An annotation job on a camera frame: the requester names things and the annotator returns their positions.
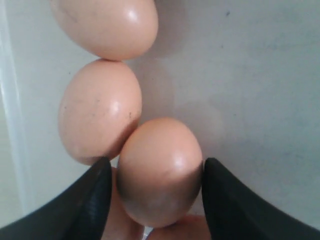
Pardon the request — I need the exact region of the brown egg third row left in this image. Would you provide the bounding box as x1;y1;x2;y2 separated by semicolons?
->
58;59;142;165

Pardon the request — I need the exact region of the brown egg front bin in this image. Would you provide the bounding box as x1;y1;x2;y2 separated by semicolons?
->
146;215;212;240

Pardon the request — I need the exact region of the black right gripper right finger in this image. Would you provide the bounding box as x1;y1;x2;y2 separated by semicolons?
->
203;158;320;240

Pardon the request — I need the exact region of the brown egg fourth row left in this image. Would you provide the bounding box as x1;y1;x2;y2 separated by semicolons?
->
116;117;203;228

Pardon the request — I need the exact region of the brown egg front left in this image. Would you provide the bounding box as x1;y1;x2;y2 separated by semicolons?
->
101;167;145;240

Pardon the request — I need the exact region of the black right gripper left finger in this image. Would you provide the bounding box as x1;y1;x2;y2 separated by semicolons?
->
0;157;112;240

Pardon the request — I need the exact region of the brown egg second row middle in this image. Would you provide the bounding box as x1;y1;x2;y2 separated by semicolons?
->
49;0;159;61

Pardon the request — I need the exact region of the clear plastic tray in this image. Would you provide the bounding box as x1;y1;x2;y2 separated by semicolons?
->
0;0;320;228

